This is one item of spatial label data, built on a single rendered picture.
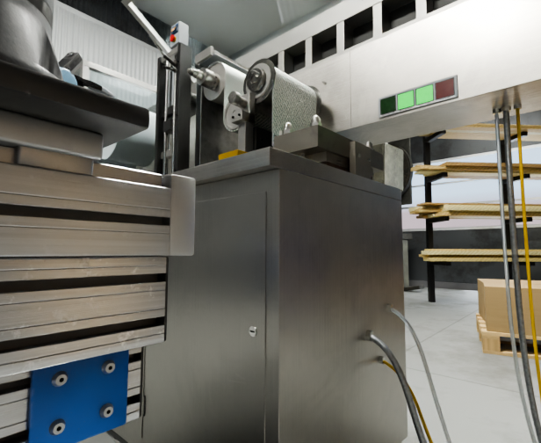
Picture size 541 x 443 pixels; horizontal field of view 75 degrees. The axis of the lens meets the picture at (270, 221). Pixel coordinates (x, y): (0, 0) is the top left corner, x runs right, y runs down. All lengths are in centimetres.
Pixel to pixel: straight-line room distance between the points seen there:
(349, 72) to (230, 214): 83
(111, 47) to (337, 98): 357
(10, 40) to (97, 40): 427
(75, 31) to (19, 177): 426
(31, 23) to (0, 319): 25
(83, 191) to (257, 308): 49
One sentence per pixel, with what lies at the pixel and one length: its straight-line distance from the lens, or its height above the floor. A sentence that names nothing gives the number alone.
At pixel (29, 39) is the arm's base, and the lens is 39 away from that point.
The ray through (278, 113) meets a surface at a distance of 118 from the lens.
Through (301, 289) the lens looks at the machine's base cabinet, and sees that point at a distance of 77.
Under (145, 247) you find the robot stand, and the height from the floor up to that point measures 69.
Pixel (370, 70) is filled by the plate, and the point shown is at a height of 133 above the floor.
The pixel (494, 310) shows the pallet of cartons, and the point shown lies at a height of 29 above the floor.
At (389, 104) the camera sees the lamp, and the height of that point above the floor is 119.
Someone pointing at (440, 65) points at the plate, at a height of 127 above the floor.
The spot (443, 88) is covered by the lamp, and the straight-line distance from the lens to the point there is 126.
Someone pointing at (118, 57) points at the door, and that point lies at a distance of 468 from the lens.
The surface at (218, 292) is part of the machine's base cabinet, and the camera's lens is 85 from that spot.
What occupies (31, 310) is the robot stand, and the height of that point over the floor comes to 64.
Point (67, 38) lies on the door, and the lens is 450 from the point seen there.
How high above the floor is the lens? 69
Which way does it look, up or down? 5 degrees up
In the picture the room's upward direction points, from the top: straight up
